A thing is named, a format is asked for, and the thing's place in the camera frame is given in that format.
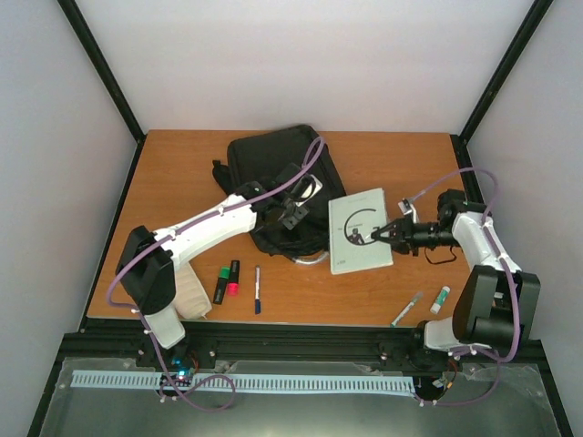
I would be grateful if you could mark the blue ballpoint pen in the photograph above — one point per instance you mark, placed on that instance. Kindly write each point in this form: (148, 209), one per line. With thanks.
(257, 292)

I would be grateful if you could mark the green highlighter marker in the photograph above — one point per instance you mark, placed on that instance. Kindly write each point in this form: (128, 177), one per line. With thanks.
(221, 285)

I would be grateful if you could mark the black student backpack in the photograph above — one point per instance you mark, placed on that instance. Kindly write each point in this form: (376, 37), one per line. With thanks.
(278, 159)

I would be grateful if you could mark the pink highlighter marker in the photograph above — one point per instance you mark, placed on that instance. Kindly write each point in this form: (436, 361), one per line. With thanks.
(234, 277)

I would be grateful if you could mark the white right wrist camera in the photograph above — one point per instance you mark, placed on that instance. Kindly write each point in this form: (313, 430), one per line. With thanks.
(408, 210)

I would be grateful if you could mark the black frame post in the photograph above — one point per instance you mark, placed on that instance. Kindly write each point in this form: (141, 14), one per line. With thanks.
(87, 40)
(515, 49)

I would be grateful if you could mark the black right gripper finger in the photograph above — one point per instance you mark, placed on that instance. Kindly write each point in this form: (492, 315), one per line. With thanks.
(390, 230)
(386, 238)

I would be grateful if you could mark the grey paperback book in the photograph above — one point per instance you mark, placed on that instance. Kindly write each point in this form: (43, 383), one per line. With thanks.
(352, 221)

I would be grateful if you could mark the beige pencil case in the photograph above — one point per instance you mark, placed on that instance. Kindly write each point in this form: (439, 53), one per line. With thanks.
(192, 301)

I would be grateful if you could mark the light blue cable duct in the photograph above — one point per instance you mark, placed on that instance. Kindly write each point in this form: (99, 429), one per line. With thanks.
(247, 383)

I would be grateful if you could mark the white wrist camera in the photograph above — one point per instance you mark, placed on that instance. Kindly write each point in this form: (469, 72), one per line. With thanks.
(408, 210)
(306, 188)

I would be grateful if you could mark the black right frame post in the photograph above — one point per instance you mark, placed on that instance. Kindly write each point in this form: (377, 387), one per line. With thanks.
(515, 49)

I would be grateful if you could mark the black left frame post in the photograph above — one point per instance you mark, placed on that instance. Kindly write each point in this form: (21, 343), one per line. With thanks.
(87, 40)

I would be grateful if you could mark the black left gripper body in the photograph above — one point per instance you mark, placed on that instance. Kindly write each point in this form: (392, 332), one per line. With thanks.
(289, 221)

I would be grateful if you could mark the grey whiteboard marker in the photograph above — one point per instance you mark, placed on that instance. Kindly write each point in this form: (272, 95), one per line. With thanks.
(417, 296)

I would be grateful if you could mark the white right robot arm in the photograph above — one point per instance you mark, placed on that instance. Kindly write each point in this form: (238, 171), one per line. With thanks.
(496, 308)

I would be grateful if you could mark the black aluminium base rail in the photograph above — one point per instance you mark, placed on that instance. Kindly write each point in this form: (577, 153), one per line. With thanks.
(207, 343)

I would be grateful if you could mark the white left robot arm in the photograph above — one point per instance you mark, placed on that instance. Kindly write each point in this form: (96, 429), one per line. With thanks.
(154, 267)

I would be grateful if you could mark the white glue stick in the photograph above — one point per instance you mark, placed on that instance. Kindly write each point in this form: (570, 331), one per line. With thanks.
(440, 300)

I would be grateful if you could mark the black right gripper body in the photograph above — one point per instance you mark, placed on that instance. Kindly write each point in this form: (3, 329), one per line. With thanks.
(407, 232)

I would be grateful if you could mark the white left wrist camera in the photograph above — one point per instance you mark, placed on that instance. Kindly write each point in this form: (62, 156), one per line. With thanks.
(306, 188)

